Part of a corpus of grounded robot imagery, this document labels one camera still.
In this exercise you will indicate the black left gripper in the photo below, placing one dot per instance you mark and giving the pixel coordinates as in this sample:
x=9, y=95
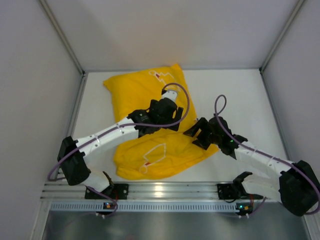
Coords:
x=175, y=116

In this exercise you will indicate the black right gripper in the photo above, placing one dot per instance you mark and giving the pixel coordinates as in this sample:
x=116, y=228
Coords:
x=205, y=133

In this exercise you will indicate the yellow Pikachu pillowcase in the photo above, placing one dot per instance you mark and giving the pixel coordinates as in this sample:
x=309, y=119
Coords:
x=164, y=153

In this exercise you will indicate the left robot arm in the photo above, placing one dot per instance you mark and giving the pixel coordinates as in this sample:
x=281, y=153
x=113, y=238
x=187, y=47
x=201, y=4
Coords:
x=75, y=154

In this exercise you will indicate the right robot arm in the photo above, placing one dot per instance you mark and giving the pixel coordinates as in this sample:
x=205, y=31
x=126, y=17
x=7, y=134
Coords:
x=293, y=184

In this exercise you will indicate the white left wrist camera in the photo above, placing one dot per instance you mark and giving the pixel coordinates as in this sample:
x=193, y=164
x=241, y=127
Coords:
x=169, y=94

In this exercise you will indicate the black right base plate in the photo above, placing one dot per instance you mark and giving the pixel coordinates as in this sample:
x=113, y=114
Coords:
x=227, y=192

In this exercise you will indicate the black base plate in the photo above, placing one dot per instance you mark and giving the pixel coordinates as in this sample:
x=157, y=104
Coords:
x=118, y=191
x=227, y=192

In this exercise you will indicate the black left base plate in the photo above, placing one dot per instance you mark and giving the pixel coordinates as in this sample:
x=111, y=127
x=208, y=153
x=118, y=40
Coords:
x=118, y=191

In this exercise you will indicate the right aluminium frame post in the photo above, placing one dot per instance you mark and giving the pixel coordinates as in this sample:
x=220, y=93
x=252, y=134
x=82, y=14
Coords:
x=282, y=34

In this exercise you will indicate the aluminium frame post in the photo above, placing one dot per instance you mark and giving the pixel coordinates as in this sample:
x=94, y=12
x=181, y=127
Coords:
x=61, y=35
x=282, y=34

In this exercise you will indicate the aluminium mounting rail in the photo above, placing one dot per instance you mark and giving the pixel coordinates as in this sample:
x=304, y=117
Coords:
x=166, y=191

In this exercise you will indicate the white slotted cable duct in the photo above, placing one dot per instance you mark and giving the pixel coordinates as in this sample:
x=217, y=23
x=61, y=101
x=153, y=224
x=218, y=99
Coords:
x=101, y=206

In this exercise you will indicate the left aluminium frame post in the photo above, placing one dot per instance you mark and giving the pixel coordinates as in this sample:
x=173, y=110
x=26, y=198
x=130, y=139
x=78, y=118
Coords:
x=61, y=35

